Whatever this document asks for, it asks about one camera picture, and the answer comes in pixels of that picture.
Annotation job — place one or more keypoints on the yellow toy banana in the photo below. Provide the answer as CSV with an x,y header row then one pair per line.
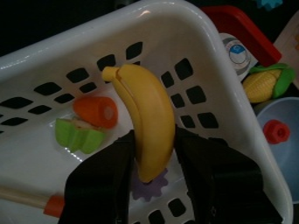
x,y
150,116

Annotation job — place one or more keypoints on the red and white toy box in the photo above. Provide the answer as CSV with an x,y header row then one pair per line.
x,y
241,35

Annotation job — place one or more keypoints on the orange toy carrot piece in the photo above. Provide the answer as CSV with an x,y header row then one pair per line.
x,y
97,111

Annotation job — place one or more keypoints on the white plastic perforated basket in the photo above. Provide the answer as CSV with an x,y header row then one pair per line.
x,y
164,43

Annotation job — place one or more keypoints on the toy corn cob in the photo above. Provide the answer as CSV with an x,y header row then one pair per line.
x,y
266,83

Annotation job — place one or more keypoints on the green toy vegetable piece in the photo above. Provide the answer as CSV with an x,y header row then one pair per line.
x,y
80,137

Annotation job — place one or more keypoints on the wooden stick with orange tip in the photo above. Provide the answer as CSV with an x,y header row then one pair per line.
x,y
30,199

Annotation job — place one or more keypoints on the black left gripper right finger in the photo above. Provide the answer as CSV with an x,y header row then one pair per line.
x,y
218,180

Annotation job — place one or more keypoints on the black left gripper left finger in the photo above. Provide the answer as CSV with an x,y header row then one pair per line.
x,y
102,186

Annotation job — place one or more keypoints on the blue toy gear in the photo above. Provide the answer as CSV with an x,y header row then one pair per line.
x,y
269,3

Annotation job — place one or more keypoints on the light blue bowl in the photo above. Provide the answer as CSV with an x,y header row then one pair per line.
x,y
286,154

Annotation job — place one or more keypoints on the beige toy board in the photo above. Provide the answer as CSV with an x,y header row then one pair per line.
x,y
290,43

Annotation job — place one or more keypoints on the purple toy gear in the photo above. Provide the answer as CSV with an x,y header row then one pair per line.
x,y
150,188

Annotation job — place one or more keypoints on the red toy spool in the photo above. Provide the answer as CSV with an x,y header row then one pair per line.
x,y
277,131

